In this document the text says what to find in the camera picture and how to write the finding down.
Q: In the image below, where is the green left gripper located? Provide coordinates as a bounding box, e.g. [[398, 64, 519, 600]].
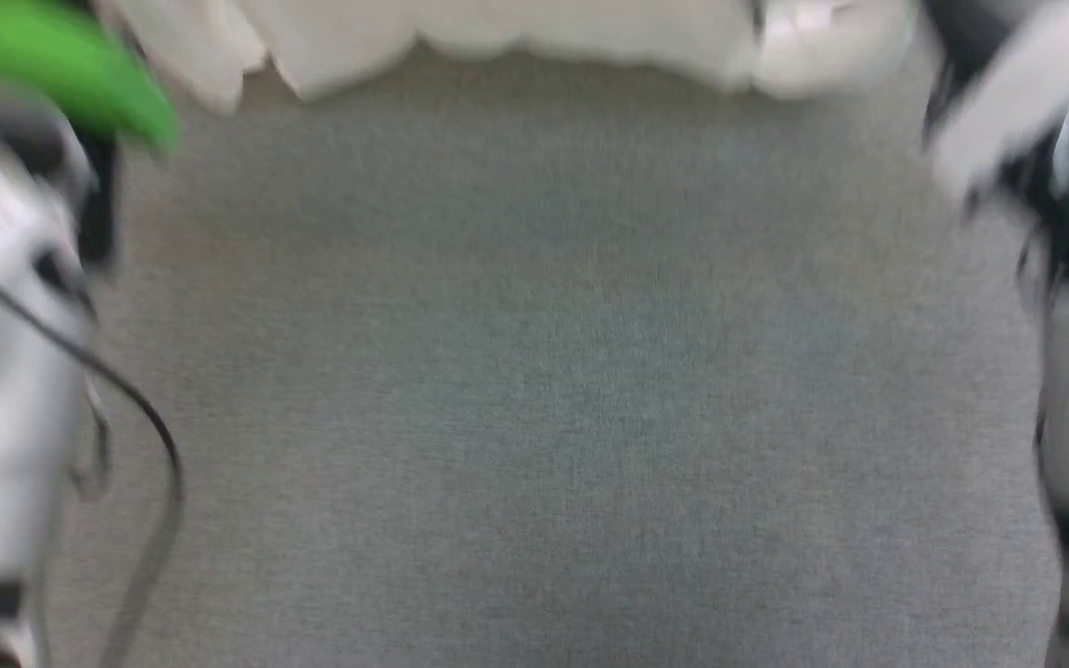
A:
[[0, 0, 181, 157]]

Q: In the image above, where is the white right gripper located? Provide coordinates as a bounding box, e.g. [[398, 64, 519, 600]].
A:
[[922, 0, 1069, 212]]

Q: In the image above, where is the white garment with grey stitching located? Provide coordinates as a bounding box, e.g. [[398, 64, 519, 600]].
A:
[[94, 0, 921, 114]]

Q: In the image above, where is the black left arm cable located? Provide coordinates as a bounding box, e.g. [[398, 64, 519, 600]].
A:
[[0, 283, 187, 668]]

